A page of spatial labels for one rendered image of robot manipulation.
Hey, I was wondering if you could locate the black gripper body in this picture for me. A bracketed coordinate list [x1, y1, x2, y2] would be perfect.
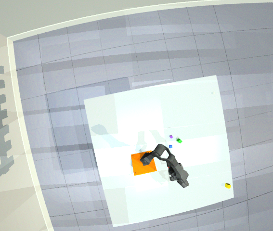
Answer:
[166, 162, 175, 181]

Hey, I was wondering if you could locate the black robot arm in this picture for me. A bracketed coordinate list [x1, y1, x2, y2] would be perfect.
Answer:
[140, 143, 189, 188]

